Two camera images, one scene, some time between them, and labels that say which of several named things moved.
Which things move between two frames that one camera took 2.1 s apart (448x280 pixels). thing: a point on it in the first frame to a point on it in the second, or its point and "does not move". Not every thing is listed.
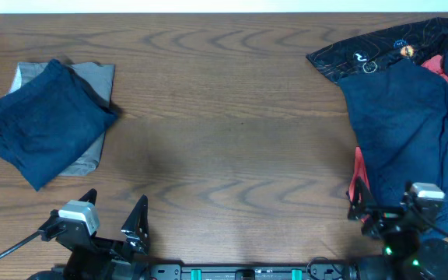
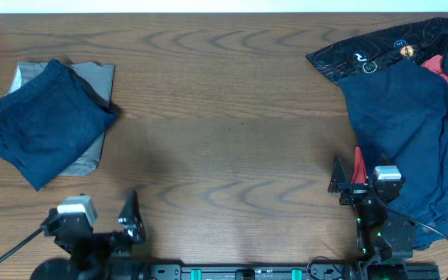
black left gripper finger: [137, 228] to [131, 218]
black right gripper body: [384, 223] to [355, 194]
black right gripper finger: [364, 201] to [339, 176]
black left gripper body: [112, 245] does not move
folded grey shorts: [99, 79] does not move
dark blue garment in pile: [400, 110] does not move
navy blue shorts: [46, 124] does not move
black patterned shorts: [417, 42] does not move
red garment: [360, 173] does not move
